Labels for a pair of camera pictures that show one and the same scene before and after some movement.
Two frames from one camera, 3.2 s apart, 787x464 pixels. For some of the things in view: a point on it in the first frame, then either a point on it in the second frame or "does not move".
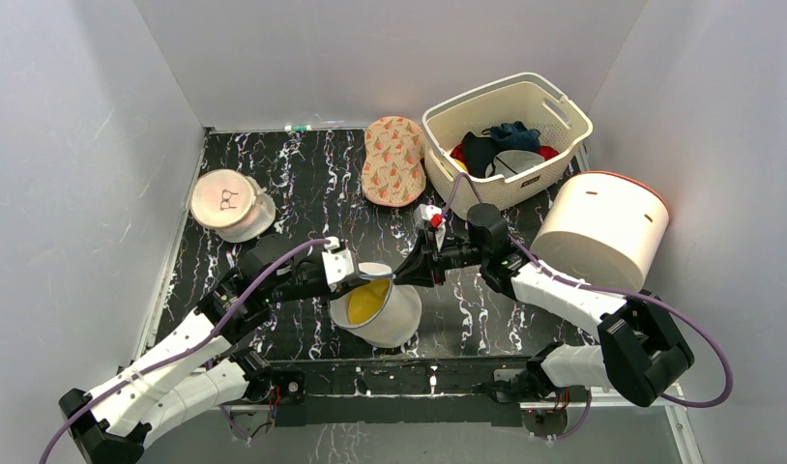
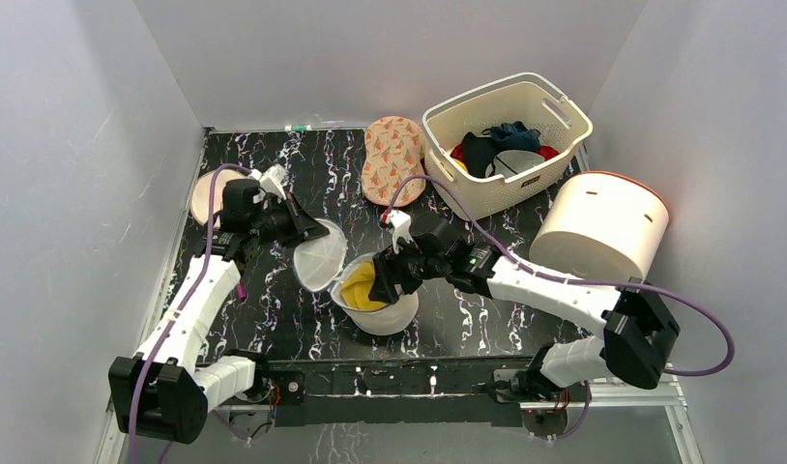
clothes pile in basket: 504,150 does not move
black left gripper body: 303,284 -> 277,224
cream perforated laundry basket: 510,143 does not move
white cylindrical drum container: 603,228 does not move
